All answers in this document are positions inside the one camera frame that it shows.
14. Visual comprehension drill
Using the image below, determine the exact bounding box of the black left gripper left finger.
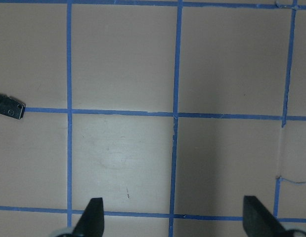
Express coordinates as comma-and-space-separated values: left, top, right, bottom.
72, 197, 105, 237

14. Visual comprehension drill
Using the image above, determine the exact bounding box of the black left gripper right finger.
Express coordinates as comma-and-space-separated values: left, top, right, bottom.
243, 196, 290, 237

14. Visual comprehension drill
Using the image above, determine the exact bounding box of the black flat bracket plate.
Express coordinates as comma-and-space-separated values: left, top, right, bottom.
0, 94, 26, 119

